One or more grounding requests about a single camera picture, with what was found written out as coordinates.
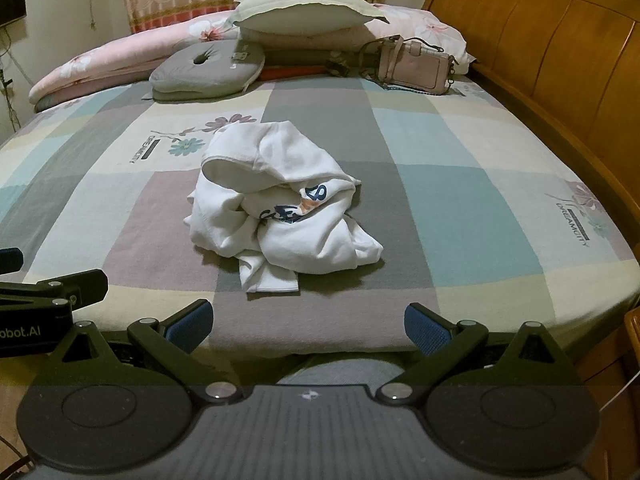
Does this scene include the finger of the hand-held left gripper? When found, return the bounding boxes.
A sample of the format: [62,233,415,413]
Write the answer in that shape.
[0,247,24,275]
[0,269,110,318]

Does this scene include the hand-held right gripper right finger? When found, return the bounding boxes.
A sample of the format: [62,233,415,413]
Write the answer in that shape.
[375,302,573,405]

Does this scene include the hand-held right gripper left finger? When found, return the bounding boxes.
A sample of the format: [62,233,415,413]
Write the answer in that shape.
[47,299,241,403]

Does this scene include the white printed t-shirt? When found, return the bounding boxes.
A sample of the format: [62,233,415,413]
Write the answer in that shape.
[182,121,385,295]

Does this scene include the grey cushion with hole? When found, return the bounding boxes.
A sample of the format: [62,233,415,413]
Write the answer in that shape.
[149,40,266,103]

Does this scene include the pink handbag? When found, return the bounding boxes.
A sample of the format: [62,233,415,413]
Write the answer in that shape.
[376,36,459,97]

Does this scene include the orange cloth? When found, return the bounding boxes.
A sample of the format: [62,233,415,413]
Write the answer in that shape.
[259,65,332,82]

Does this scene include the dark olive blanket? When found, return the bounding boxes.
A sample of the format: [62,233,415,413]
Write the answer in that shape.
[264,47,368,69]

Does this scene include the wooden headboard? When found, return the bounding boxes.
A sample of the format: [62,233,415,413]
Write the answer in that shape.
[421,0,640,241]

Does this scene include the pale green pillow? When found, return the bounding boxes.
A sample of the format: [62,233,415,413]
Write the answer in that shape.
[227,0,391,38]

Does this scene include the thin wall cable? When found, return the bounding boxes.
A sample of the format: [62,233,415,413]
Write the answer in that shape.
[0,25,23,131]

